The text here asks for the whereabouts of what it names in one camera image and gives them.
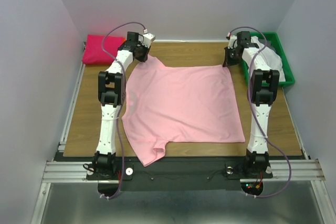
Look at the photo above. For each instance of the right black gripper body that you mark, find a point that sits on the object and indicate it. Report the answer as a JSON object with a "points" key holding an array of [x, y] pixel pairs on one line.
{"points": [[232, 57]]}

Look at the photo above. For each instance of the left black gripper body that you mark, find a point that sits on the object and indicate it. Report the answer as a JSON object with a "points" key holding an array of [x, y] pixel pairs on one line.
{"points": [[142, 49]]}

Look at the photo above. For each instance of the light pink t shirt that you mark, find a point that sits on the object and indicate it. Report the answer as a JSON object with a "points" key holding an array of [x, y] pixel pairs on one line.
{"points": [[180, 105]]}

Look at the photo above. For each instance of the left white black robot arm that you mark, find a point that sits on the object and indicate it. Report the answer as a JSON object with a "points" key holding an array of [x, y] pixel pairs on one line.
{"points": [[112, 95]]}

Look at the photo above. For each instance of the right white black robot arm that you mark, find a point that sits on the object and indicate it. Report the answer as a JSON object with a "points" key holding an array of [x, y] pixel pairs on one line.
{"points": [[261, 93]]}

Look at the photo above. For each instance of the grey garment in bin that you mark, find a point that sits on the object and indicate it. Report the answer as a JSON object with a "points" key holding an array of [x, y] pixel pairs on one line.
{"points": [[269, 45]]}

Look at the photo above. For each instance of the white crumpled t shirt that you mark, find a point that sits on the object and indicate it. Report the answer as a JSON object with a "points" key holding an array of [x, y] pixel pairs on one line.
{"points": [[271, 58]]}

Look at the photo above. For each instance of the green plastic bin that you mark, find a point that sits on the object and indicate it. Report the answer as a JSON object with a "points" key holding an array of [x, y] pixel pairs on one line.
{"points": [[274, 41]]}

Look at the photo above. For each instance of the folded magenta t shirt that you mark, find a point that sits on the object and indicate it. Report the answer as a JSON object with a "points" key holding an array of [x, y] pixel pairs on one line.
{"points": [[93, 53]]}

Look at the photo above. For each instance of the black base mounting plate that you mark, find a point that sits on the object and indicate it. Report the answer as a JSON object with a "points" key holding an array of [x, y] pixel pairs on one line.
{"points": [[177, 174]]}

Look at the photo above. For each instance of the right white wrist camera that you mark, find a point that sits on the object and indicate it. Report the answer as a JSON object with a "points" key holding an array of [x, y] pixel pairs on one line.
{"points": [[232, 41]]}

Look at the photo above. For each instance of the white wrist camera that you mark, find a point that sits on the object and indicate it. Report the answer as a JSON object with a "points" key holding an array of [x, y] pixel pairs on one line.
{"points": [[232, 41], [146, 39]]}

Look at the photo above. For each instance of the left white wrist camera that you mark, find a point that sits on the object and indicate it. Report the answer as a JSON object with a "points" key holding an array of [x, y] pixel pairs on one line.
{"points": [[146, 39]]}

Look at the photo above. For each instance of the aluminium extrusion rail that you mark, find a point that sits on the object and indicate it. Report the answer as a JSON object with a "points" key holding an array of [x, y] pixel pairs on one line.
{"points": [[301, 170]]}

